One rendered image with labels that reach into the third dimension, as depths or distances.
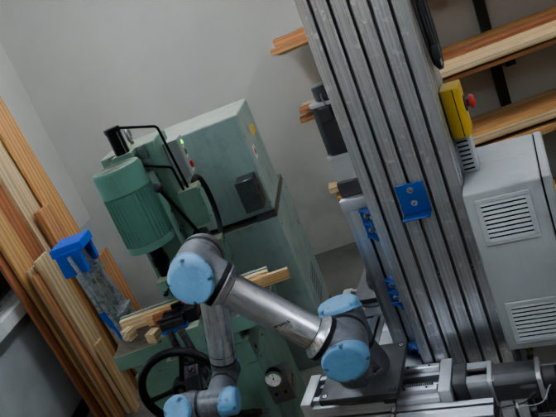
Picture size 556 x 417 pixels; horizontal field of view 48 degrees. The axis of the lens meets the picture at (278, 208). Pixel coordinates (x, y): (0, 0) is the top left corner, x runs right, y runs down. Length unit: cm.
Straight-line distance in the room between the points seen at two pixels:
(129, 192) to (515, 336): 127
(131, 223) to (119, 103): 246
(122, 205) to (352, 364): 100
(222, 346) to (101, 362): 205
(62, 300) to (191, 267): 219
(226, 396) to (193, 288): 35
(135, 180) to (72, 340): 166
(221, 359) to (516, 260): 82
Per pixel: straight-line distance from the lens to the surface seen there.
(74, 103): 467
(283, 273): 227
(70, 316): 363
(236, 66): 436
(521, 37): 404
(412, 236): 169
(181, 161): 245
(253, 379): 231
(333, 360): 153
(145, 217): 217
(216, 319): 170
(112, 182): 214
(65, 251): 304
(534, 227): 162
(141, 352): 230
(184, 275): 147
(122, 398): 383
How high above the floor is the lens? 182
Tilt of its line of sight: 17 degrees down
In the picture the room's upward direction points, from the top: 22 degrees counter-clockwise
